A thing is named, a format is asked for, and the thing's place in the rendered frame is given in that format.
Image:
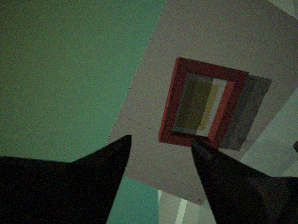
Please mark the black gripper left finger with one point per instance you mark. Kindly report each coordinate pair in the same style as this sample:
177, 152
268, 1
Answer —
87, 187

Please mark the dark red rectangular picture frame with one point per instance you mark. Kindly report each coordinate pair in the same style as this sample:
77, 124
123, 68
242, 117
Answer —
200, 103

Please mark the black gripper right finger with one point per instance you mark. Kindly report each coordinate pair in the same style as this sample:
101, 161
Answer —
239, 194

